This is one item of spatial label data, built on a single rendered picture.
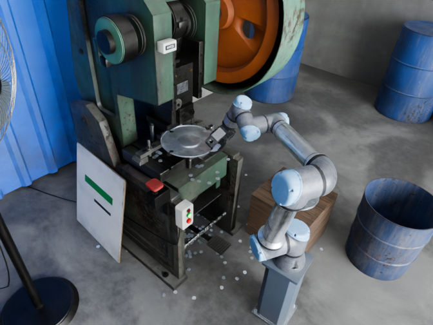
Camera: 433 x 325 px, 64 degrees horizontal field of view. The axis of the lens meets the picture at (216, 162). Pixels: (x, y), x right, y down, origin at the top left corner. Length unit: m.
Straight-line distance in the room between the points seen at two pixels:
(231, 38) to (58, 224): 1.64
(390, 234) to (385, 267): 0.27
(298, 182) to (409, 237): 1.09
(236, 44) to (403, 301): 1.72
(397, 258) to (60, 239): 2.04
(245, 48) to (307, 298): 1.42
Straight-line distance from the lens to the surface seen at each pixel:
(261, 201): 2.13
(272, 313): 1.97
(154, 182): 1.59
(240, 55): 1.88
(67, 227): 2.54
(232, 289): 2.13
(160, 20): 1.43
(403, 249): 2.21
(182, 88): 1.68
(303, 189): 1.16
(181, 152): 1.72
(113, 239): 2.21
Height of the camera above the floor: 1.79
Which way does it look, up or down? 38 degrees down
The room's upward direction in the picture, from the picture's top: 3 degrees clockwise
